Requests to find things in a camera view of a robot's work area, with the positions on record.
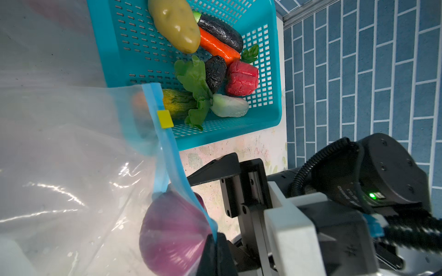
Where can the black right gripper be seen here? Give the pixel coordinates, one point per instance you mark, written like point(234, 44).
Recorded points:
point(307, 235)

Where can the purple onion toy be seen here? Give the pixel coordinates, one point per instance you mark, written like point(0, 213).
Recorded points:
point(173, 235)

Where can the clear zip top bag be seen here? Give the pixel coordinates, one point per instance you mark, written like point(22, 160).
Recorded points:
point(81, 162)

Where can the teal plastic basket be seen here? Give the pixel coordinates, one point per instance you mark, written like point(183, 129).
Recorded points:
point(132, 52)

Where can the yellow potato toy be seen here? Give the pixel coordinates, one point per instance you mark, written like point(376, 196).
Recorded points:
point(174, 20)

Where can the yellow green corn toy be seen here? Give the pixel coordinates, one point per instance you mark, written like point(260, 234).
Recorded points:
point(178, 103)

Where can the green leafy vegetable toy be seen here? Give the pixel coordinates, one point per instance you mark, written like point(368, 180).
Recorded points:
point(192, 76)

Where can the black avocado toy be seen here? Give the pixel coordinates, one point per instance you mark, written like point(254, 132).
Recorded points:
point(216, 69)

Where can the orange carrot toy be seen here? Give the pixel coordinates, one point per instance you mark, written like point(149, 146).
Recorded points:
point(217, 48)

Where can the dark eggplant toy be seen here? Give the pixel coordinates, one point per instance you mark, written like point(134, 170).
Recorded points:
point(220, 30)

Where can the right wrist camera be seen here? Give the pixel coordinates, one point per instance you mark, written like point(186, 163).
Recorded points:
point(374, 175)

